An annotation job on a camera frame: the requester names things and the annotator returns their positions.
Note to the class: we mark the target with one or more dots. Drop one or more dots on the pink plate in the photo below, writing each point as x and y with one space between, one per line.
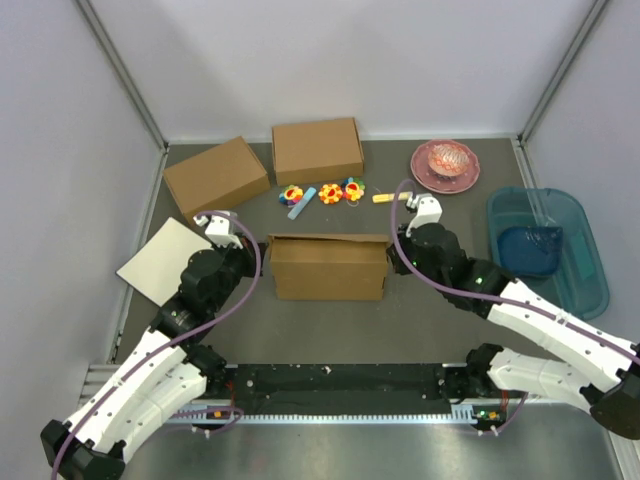
443 185

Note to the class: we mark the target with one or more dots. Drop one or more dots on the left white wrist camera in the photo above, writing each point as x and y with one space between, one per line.
220 231

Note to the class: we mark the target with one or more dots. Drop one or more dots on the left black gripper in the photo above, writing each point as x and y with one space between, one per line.
248 253

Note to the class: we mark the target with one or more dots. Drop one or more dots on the dark blue dish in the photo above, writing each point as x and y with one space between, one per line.
532 251

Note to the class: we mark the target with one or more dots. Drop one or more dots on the orange flower plush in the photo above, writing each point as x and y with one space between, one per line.
330 193

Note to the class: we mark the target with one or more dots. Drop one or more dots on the rainbow flower plush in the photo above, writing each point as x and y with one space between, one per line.
353 189
291 195

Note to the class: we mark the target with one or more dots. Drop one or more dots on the blue chalk stick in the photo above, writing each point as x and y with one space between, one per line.
300 205

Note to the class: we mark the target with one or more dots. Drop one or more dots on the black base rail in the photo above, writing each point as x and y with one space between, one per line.
434 381

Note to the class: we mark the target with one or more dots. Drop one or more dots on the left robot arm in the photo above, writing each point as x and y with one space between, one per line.
166 370

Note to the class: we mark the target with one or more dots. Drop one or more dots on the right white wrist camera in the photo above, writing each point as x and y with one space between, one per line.
426 209

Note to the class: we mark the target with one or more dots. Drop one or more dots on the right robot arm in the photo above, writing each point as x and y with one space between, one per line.
593 371

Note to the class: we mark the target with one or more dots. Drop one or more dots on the rainbow flower plush left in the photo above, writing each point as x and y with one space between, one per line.
291 195

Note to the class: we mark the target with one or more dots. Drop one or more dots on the yellow chalk stick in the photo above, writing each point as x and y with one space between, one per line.
388 198

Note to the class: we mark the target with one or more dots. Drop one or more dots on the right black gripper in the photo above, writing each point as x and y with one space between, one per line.
398 264

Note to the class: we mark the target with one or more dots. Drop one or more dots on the cardboard box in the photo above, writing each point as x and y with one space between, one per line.
317 151
220 178
329 267

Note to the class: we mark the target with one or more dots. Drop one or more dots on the white square board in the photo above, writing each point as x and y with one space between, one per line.
155 270

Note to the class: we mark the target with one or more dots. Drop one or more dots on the rainbow flower plush right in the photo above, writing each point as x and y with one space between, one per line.
353 189

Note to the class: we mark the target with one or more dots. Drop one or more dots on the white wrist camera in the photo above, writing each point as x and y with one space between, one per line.
220 231
426 209

